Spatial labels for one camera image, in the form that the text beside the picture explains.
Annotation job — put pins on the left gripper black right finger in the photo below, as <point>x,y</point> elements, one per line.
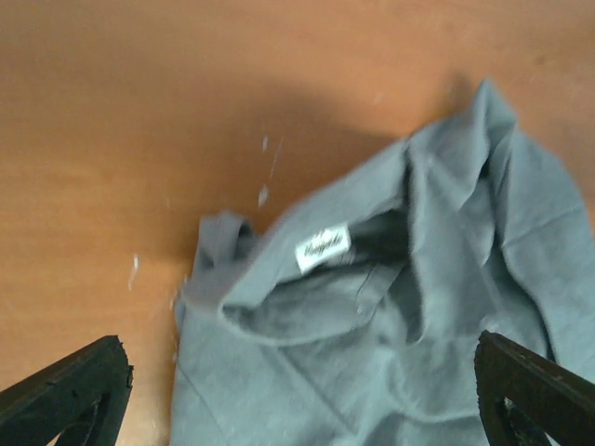
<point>524,399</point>

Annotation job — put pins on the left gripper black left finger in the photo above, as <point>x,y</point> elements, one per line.
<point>78,400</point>

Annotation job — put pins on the grey button-up shirt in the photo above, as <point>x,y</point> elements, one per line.
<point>354,319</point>

